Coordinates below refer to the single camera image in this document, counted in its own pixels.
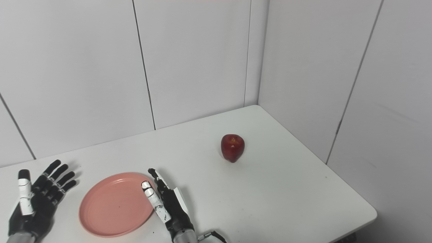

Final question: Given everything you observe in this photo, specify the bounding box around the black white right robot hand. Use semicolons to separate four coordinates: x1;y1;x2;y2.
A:
141;168;195;233

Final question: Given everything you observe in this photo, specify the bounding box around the red apple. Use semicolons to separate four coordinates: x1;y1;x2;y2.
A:
221;134;245;163

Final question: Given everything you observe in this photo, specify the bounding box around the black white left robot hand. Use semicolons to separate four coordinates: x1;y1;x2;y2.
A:
8;160;77;238

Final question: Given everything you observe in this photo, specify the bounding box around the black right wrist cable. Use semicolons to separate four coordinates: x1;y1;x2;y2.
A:
197;230;227;243

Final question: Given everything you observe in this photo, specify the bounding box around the pink plastic plate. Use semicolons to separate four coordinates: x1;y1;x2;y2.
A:
79;172;159;238

